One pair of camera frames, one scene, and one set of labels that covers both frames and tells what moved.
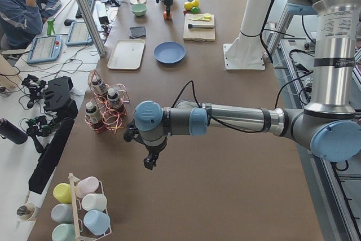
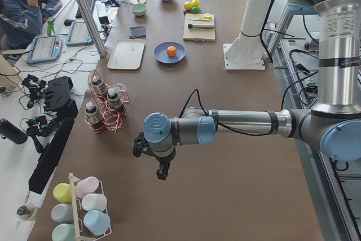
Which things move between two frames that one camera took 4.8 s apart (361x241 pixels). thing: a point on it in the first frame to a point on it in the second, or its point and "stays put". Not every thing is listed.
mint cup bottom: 64,232 stays put
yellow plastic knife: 199,19 stays put
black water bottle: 9,131 stays put
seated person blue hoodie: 24,3 stays put
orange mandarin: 164,16 to 171,51
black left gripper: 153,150 to 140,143
